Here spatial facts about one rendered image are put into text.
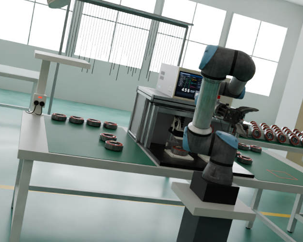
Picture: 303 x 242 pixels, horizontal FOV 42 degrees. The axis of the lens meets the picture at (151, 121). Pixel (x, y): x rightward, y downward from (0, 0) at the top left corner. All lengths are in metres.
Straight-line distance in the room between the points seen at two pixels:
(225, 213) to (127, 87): 7.31
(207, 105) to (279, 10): 8.70
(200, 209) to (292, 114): 4.84
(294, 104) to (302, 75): 0.46
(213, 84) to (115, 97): 7.29
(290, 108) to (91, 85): 4.32
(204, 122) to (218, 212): 0.42
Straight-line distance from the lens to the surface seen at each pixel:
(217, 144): 1.91
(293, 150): 4.43
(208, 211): 1.86
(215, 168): 1.93
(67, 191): 3.24
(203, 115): 1.84
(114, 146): 2.41
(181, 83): 2.63
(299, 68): 6.67
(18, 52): 8.73
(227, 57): 1.73
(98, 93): 8.92
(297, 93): 6.56
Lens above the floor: 1.36
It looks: 9 degrees down
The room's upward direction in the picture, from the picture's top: 13 degrees clockwise
